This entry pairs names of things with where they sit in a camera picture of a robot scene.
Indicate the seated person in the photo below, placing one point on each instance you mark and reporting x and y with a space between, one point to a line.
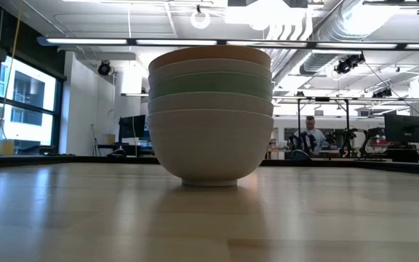
313 136

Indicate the large white ribbed bowl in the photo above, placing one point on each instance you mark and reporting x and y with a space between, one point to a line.
209 149

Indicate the long ceiling light bar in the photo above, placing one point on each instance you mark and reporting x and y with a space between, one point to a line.
86 41

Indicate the black background robot arms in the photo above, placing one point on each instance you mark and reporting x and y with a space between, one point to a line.
355 140

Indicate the yellow container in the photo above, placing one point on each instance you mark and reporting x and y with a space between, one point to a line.
7 147

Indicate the small black monitor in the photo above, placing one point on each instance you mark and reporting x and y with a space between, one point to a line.
132 126

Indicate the silver ceiling duct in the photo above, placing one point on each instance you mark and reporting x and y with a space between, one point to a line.
340 22

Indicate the small white ribbed bowl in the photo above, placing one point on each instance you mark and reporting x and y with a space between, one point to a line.
209 69

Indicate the red storage boxes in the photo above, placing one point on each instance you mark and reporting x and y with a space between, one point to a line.
378 140

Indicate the pale green bowl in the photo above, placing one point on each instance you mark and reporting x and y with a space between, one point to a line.
209 85

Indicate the medium white bowl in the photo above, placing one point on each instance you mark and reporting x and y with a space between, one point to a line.
209 103

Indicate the tan orange bowl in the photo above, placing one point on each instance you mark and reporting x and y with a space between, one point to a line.
209 54

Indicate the black dome-shaped object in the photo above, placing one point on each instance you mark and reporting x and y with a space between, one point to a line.
300 155

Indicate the large black monitor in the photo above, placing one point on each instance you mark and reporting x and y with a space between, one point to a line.
404 129

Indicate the black metal stand frame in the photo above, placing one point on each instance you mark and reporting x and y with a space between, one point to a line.
299 120

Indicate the black overhead rig camera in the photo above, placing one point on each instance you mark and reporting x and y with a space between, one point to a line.
347 64

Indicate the short ceiling light strip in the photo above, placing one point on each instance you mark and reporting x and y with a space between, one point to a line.
135 95

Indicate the black table edge rail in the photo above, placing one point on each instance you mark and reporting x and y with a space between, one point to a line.
86 160

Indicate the black ceiling-mounted device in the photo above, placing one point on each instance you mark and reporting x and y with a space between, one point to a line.
104 68

